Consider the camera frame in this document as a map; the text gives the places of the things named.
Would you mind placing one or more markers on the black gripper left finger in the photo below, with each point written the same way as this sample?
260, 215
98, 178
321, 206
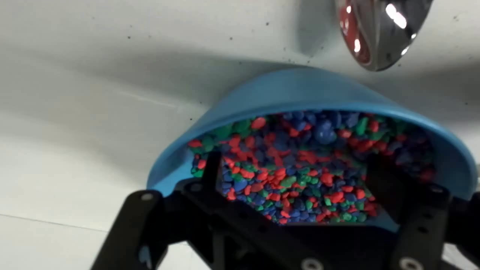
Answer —
135, 226

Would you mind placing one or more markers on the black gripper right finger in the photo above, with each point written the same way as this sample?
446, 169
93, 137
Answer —
425, 215

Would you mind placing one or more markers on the silver spoon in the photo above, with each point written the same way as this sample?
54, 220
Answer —
380, 35

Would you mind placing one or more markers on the blue bowl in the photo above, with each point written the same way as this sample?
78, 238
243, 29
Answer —
300, 91

